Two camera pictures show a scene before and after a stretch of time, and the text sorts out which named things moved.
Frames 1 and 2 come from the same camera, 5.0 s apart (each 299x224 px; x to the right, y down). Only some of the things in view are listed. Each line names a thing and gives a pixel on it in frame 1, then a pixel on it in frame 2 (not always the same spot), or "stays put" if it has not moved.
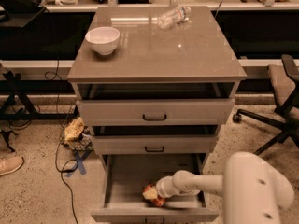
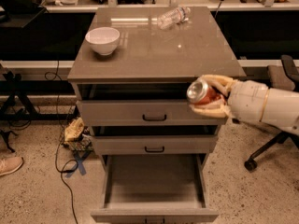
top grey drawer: x=155 y=112 stays put
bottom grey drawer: x=126 y=175 stays put
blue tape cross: x=79 y=159 stays put
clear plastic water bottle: x=173 y=17 stays put
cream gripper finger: x=150 y=193 -> x=216 y=109
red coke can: x=156 y=202 -> x=201 y=92
